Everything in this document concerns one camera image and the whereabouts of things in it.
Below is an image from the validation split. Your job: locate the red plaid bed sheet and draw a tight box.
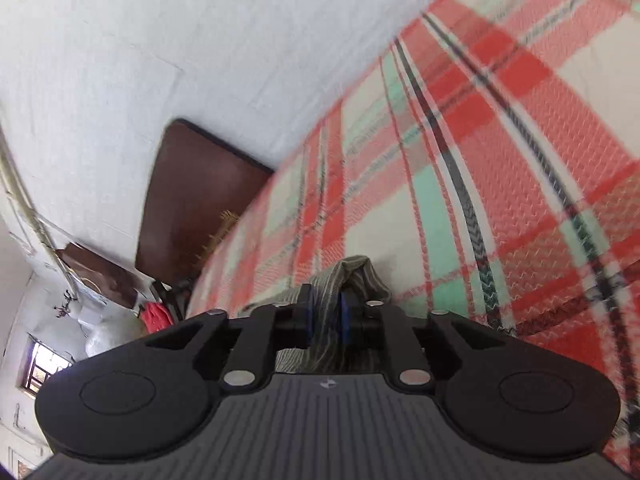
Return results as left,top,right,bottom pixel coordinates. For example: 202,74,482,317
189,0,639,474

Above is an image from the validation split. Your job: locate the white plastic bag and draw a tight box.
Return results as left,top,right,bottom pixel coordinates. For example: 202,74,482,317
78,310,148,358

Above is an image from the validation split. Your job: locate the dark brown wooden board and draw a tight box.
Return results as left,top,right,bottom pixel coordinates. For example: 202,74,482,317
134,118,273,285

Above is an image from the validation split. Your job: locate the red cloth bundle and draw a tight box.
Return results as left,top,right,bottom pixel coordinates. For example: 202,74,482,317
140,302,174,334

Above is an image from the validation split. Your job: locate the black metal stand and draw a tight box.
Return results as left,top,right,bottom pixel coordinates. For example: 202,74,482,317
150,280,194,323

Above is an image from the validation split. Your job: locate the green striped checked shirt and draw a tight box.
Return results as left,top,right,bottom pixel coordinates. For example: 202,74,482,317
240,254,394,376

